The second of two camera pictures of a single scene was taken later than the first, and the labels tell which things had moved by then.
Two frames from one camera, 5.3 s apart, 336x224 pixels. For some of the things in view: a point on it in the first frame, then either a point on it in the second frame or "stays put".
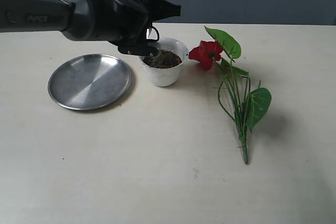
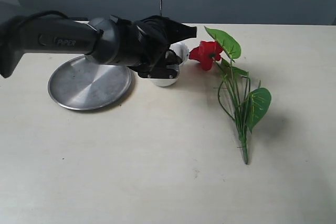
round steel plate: x=89 y=81 stays put
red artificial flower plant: x=244 y=106 stays put
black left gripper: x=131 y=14 to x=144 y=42
